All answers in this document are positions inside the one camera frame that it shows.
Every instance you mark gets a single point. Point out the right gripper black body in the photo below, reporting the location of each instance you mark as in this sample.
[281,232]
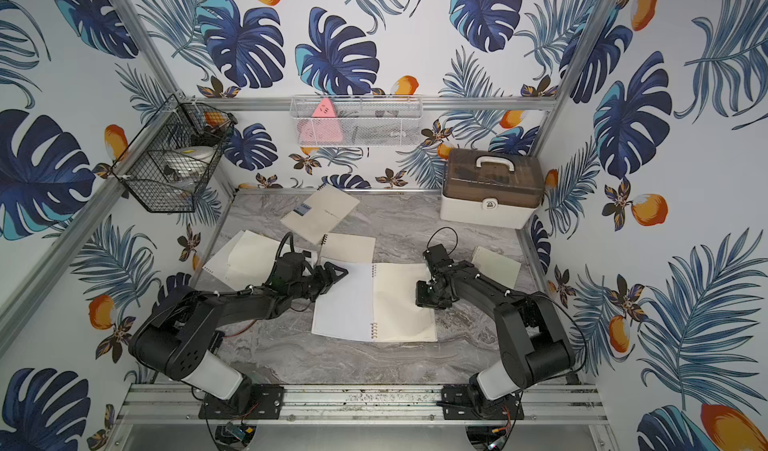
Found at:
[426,295]

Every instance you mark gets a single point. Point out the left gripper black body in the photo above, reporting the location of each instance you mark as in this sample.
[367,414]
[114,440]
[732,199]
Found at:
[321,277]

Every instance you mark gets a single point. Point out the large cream spiral notebook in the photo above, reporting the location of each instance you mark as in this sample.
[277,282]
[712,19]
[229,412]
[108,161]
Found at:
[320,213]

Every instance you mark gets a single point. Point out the clear-spiral notebook barcode cover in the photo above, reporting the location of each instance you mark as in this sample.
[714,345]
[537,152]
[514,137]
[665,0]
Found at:
[496,267]

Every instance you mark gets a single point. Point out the torn cream page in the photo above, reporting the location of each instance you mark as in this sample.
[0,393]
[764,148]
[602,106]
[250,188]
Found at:
[253,255]
[218,267]

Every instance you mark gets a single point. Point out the B5 spiral notebook blue label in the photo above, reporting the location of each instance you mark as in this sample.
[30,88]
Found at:
[346,248]

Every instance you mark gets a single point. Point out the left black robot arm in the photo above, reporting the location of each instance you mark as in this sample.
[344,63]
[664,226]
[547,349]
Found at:
[176,339]

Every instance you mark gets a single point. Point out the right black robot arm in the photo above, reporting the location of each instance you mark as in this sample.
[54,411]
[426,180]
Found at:
[533,344]

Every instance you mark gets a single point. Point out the cream notebook green label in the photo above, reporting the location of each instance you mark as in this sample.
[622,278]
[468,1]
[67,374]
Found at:
[375,303]

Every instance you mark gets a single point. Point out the white storage box brown lid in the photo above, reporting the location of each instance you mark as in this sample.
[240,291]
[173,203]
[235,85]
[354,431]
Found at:
[491,189]

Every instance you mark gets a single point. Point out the pink triangle ruler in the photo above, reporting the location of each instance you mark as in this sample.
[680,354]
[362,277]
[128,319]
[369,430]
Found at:
[322,128]

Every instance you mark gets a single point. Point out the clear wall shelf basket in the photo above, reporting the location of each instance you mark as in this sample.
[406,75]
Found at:
[368,121]

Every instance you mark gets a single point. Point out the black wire basket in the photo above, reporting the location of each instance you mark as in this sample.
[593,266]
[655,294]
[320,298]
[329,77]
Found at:
[181,146]

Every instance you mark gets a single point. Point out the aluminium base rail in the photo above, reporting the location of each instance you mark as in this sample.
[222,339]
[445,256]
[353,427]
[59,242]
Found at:
[408,405]

